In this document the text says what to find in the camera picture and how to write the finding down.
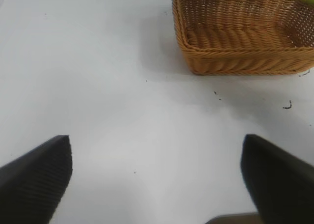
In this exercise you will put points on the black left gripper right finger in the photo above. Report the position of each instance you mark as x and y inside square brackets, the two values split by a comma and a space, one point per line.
[279, 180]

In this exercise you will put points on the brown wicker basket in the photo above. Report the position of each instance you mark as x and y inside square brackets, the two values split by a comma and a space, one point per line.
[245, 35]

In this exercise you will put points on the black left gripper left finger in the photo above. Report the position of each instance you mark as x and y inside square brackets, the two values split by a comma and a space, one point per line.
[34, 180]

